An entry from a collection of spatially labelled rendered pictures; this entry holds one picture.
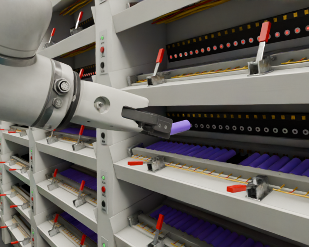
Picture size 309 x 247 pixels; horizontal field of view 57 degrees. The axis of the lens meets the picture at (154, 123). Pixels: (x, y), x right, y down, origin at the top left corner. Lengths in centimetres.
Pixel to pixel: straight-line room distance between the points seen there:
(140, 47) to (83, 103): 55
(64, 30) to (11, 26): 126
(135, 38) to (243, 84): 45
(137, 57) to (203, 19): 21
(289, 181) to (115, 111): 31
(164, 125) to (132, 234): 46
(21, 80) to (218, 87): 33
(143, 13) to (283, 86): 39
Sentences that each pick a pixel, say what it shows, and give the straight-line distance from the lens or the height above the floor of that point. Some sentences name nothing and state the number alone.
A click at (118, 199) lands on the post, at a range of 84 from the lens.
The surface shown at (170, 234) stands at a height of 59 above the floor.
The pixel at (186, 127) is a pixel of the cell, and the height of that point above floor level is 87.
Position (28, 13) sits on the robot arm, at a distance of 28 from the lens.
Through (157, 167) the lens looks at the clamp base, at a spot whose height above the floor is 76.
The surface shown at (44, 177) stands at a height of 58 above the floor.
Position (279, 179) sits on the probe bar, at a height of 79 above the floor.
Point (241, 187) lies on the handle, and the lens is 46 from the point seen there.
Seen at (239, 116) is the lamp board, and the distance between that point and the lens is 69.
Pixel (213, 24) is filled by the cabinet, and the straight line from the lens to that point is 81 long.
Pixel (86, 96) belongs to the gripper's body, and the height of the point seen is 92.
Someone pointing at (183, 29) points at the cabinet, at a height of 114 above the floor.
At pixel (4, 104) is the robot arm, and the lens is 32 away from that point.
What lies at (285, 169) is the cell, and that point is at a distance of 56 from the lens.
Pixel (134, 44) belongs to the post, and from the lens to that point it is 85.
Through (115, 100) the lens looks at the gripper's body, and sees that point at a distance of 35.
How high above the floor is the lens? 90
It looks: 3 degrees down
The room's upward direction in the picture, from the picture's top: straight up
